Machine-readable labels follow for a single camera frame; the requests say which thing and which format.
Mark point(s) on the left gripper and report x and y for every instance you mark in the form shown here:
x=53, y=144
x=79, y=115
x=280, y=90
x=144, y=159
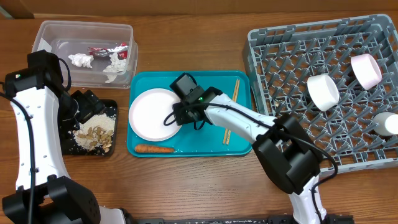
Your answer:
x=90, y=104

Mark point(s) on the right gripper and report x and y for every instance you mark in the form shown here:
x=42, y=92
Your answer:
x=180, y=118

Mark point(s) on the rice and food scraps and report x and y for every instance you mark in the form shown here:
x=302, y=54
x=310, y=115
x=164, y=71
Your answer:
x=96, y=134

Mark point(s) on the large pink plate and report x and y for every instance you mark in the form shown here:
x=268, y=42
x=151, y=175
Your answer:
x=148, y=112

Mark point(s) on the white napkin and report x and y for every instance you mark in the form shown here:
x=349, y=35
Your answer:
x=81, y=60

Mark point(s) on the orange carrot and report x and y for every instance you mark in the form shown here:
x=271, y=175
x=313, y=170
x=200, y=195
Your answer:
x=145, y=148

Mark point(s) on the red foil wrapper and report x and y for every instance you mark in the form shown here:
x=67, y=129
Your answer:
x=121, y=51

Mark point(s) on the cream bowl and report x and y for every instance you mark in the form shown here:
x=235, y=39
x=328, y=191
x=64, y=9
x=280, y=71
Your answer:
x=323, y=91

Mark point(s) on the small pink bowl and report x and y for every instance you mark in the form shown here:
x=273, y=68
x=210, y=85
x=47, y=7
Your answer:
x=366, y=70

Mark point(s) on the white cup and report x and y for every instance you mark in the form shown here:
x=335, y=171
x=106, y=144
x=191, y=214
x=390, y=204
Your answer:
x=386, y=123

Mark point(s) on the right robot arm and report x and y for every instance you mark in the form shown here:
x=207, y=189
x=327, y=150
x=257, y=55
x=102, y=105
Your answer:
x=287, y=154

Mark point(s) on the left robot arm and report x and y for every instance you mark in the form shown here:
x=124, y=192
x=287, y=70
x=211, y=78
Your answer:
x=47, y=115

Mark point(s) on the grey dishwasher rack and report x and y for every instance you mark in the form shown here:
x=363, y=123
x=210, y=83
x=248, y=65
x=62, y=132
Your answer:
x=279, y=60

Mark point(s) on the teal serving tray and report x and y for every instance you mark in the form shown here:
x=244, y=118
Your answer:
x=188, y=142

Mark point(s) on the black tray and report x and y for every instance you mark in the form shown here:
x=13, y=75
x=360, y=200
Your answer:
x=70, y=147

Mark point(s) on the clear plastic bin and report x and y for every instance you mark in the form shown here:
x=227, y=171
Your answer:
x=66, y=38

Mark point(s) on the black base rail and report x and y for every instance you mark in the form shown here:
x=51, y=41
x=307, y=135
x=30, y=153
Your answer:
x=278, y=219

